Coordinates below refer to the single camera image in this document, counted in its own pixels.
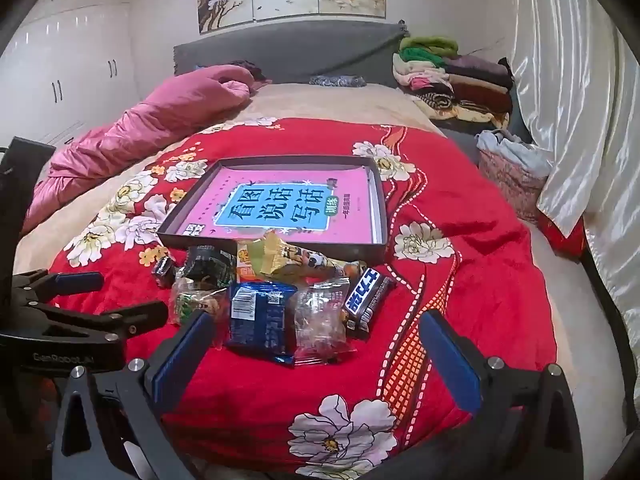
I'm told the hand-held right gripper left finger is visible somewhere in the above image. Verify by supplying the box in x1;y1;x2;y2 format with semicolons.
52;309;218;480

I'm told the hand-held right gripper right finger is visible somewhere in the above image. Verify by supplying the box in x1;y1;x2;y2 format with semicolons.
419;309;586;480

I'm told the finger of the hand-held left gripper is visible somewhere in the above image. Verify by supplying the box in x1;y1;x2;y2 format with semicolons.
11;270;106;312
29;301;169;342

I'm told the small black candy packet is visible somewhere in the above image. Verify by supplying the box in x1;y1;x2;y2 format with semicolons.
151;256;177;288

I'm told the clear green-printed pastry packet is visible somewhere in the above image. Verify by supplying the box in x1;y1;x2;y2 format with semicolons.
167;277;231;348

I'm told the blue snack packet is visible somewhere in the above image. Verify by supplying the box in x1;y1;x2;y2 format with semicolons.
223;281;298;367

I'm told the dark green snack packet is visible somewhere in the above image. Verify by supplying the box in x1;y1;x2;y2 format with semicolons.
175;245;237;291

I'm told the black chocolate bar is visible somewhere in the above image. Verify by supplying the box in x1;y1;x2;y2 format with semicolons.
342;266;397;341

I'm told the orange rice cracker packet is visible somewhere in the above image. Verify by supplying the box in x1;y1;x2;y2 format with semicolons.
236;240;266;283

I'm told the clear plastic snack packet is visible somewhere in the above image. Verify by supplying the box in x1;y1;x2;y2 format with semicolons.
292;277;353;367

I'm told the long yellow cartoon snack packet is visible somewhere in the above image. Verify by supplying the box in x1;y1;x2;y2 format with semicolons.
250;231;368;283

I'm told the grey shallow box tray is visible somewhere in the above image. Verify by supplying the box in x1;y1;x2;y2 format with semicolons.
157;156;388;267

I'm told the red floral blanket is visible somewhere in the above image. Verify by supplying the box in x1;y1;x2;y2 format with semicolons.
47;117;558;476

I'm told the pink quilt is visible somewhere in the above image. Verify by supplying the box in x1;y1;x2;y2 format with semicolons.
22;64;253;233

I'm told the white wardrobe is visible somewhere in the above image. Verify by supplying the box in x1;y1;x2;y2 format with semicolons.
0;0;138;146

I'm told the red cloth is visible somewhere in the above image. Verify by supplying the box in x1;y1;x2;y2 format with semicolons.
537;200;586;261

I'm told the pink book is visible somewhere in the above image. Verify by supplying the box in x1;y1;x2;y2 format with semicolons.
182;167;373;246

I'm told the pink floral fabric bag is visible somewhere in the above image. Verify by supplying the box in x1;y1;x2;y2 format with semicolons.
479;152;547;222

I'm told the pale grey cloth bundle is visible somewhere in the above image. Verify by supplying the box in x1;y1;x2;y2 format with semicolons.
476;129;555;178

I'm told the dark cloth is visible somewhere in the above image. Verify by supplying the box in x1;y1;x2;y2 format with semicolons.
227;60;273;86

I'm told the stack of folded clothes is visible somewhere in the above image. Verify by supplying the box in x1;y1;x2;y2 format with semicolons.
392;35;516;128

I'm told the beige bed sheet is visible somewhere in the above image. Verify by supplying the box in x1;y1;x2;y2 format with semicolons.
12;82;628;441

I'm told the white satin curtain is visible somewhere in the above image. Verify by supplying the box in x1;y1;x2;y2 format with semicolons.
510;0;640;321

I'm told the dark patterned cushion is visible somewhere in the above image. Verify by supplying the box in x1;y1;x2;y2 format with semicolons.
309;74;366;88

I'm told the grey upholstered bed frame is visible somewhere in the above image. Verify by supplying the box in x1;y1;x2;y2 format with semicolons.
172;20;638;411

